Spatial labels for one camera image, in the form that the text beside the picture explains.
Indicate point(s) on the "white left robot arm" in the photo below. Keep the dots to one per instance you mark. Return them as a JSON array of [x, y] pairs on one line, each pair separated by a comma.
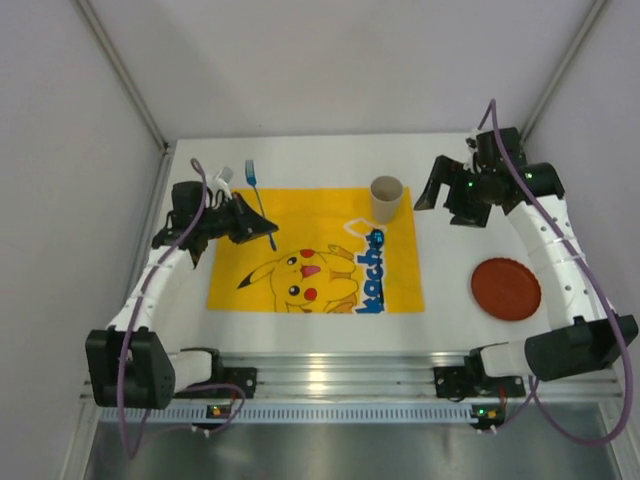
[[134, 362]]

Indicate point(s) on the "beige paper cup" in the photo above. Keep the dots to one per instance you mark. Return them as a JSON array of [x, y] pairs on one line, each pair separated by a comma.
[[386, 195]]

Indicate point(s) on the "left aluminium corner post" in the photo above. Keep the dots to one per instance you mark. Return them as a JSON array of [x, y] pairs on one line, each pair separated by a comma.
[[90, 17]]

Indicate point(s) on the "yellow Pikachu cloth placemat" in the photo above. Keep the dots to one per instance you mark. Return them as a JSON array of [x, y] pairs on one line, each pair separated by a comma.
[[321, 260]]

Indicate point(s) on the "aluminium corner post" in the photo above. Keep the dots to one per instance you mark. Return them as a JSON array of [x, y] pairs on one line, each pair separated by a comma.
[[90, 17], [596, 11]]

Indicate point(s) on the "right aluminium corner post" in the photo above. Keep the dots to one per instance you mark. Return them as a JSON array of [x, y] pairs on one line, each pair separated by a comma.
[[596, 11]]

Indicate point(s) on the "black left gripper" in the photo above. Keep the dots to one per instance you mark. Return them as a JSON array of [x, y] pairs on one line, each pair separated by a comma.
[[235, 220]]

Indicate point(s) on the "blue metallic fork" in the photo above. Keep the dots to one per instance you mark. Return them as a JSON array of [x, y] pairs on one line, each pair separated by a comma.
[[250, 177]]

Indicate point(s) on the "red-orange plate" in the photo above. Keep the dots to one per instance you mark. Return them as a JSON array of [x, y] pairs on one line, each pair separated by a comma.
[[505, 289]]

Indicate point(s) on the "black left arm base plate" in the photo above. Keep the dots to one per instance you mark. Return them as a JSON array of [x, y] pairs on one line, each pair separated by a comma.
[[234, 383]]

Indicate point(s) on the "slotted grey cable duct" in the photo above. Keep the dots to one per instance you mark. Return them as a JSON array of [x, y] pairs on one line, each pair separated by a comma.
[[316, 413]]

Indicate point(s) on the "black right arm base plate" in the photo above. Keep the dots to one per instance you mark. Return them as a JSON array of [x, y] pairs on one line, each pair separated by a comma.
[[456, 383]]

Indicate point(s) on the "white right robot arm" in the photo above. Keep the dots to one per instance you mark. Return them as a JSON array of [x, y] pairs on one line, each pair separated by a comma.
[[585, 333]]

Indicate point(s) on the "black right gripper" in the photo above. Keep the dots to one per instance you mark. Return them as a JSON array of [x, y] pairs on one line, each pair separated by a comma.
[[461, 190]]

